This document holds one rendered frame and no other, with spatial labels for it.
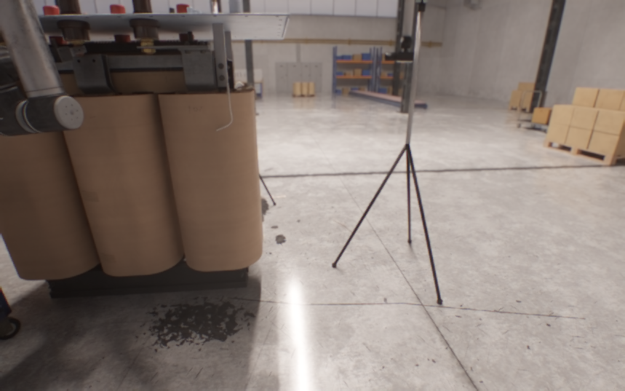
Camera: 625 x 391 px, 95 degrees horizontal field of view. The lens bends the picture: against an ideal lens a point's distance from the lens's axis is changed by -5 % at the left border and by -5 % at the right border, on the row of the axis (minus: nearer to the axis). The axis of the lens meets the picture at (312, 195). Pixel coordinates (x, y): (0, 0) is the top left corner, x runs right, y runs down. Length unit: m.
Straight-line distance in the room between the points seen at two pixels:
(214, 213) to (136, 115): 0.55
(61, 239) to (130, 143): 0.63
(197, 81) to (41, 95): 0.55
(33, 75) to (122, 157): 0.50
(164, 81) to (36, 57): 0.53
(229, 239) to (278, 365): 0.62
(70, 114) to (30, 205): 0.73
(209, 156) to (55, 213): 0.80
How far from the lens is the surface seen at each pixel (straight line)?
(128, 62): 1.58
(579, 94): 7.04
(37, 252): 1.96
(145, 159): 1.57
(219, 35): 1.50
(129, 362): 1.67
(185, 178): 1.50
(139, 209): 1.63
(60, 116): 1.20
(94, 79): 1.58
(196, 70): 1.44
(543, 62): 13.61
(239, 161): 1.45
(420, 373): 1.52
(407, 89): 10.62
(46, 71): 1.23
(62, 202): 1.83
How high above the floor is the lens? 1.15
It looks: 22 degrees down
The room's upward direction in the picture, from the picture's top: straight up
